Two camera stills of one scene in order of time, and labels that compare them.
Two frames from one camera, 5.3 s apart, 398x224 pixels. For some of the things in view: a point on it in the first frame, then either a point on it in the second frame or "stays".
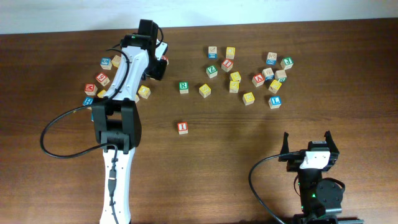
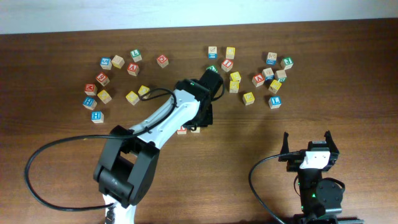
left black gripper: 159,73 to 207,122
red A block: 258,79 stays
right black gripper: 334,154 stays
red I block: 183,127 stays
